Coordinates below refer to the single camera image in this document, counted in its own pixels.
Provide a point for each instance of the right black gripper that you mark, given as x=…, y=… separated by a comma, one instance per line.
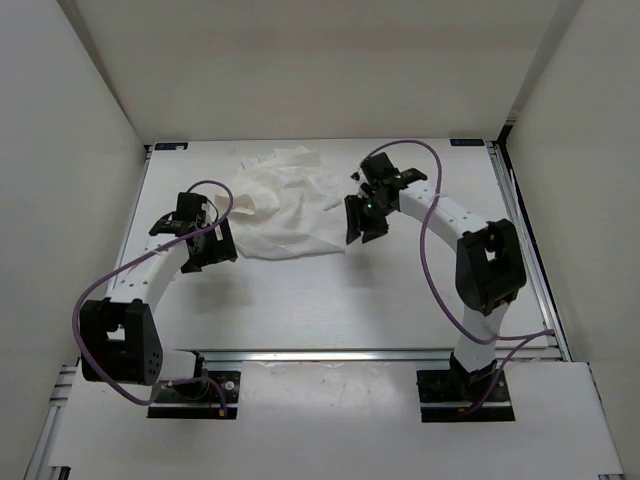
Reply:
x=370, y=231

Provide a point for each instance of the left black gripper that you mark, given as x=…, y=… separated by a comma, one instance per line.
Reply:
x=222, y=250

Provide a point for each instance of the white skirt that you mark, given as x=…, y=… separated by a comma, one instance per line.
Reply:
x=286, y=205

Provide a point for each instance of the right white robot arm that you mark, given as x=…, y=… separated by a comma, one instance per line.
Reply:
x=489, y=268

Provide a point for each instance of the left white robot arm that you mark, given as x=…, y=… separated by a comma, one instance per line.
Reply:
x=117, y=335

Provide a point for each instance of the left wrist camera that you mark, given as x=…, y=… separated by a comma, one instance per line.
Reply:
x=191, y=207

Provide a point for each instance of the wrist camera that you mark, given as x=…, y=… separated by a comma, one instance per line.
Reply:
x=377, y=168
x=191, y=207

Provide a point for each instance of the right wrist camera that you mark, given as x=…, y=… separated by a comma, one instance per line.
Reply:
x=377, y=168

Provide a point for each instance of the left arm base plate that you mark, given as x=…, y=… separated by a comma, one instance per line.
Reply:
x=200, y=401

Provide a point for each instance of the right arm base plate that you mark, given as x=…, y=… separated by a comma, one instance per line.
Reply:
x=444, y=400

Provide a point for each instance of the aluminium frame rail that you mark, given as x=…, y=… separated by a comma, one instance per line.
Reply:
x=329, y=356

